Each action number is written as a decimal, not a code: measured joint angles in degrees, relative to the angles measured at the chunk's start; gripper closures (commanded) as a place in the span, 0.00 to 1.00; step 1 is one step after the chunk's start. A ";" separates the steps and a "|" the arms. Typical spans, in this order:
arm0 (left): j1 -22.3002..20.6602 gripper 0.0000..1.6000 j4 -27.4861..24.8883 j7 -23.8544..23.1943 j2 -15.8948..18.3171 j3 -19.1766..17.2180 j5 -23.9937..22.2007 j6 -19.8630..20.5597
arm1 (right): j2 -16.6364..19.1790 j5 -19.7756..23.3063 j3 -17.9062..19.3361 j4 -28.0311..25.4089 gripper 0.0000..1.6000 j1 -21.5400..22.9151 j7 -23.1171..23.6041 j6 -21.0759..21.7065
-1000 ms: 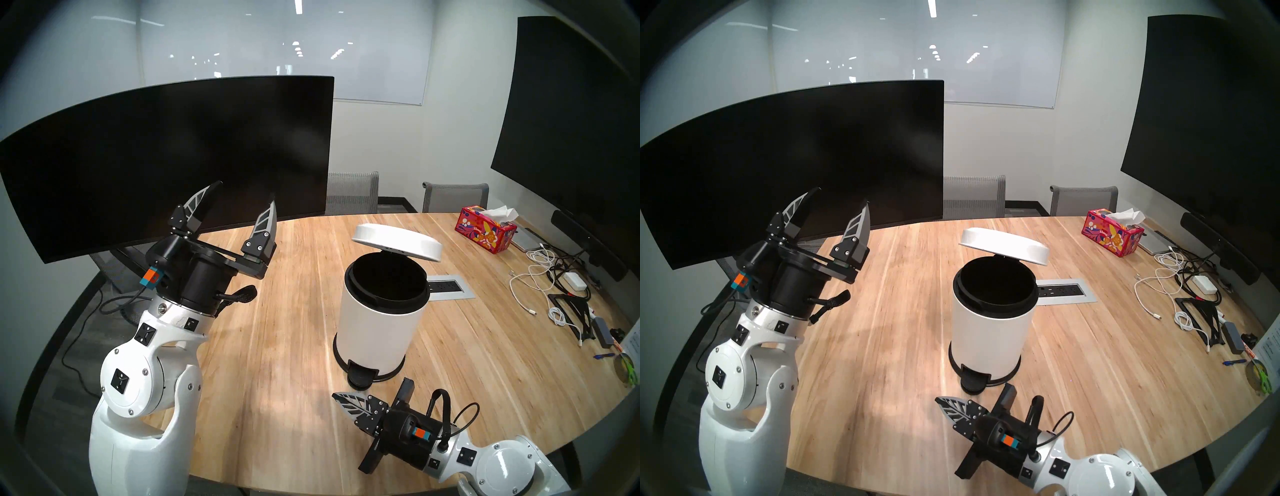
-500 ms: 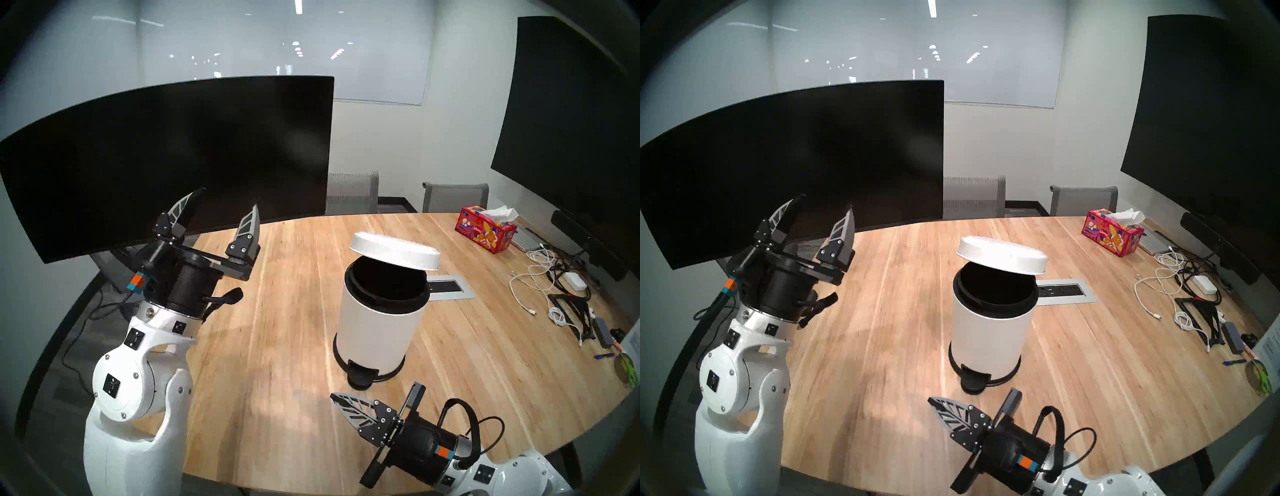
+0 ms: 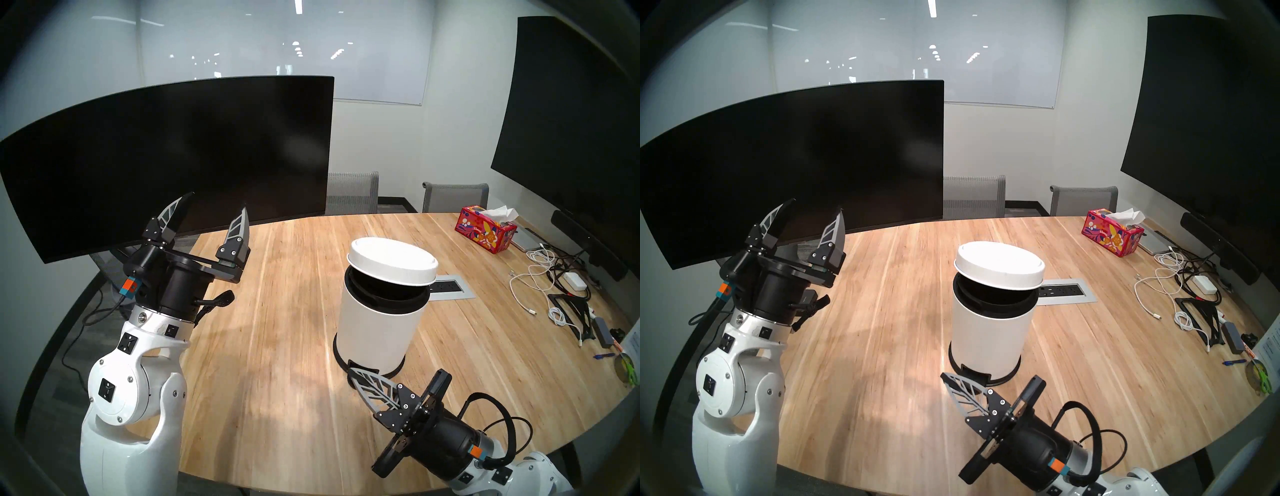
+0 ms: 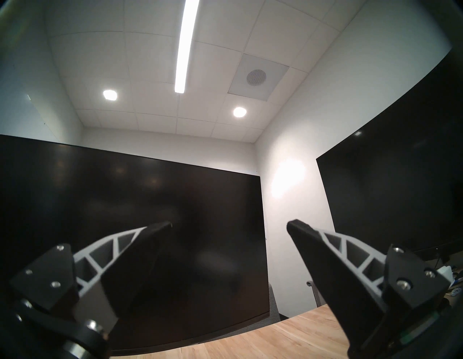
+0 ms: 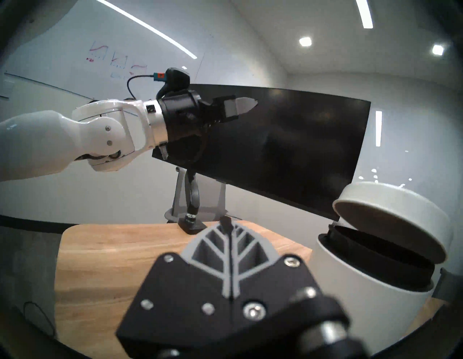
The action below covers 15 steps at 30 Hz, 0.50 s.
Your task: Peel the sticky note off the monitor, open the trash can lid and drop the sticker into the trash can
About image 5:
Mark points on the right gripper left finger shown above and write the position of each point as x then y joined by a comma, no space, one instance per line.
188,289

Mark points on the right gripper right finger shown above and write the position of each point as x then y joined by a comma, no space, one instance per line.
267,286

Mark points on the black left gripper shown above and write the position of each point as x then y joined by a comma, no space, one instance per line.
182,115

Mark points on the white pedal trash can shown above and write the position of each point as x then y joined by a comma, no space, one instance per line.
354,289

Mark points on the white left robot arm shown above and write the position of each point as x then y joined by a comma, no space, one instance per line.
54,137

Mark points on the curved black desk monitor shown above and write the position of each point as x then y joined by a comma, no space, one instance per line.
289,152

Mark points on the square ceiling light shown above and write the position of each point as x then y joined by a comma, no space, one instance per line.
305,41

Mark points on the linear ceiling light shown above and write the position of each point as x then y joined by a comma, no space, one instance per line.
364,14

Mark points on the whiteboard with red scribbles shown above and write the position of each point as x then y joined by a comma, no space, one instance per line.
90,36

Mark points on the round ceiling light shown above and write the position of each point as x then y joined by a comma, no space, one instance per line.
437,50

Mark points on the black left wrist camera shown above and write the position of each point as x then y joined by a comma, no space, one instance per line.
177,81

